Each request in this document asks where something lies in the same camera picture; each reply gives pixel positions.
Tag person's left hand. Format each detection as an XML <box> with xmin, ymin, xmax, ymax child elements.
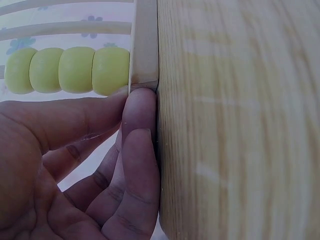
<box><xmin>0</xmin><ymin>87</ymin><xmax>162</xmax><ymax>240</ymax></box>

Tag wooden abacus frame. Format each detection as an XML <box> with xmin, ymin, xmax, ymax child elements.
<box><xmin>0</xmin><ymin>0</ymin><xmax>160</xmax><ymax>97</ymax></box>

